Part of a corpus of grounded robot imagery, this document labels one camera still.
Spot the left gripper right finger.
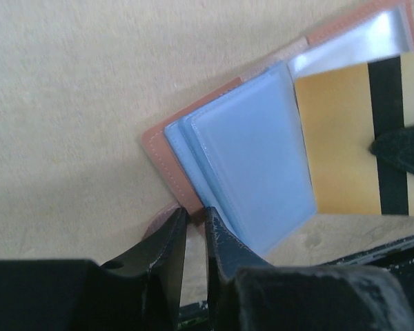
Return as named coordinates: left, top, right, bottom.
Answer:
left=205, top=208, right=414, bottom=330

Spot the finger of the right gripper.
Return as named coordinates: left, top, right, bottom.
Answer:
left=371, top=126, right=414, bottom=175

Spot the pink leather card holder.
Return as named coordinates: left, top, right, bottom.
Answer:
left=142, top=1, right=414, bottom=255

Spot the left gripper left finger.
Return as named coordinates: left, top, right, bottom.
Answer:
left=0, top=208, right=188, bottom=330

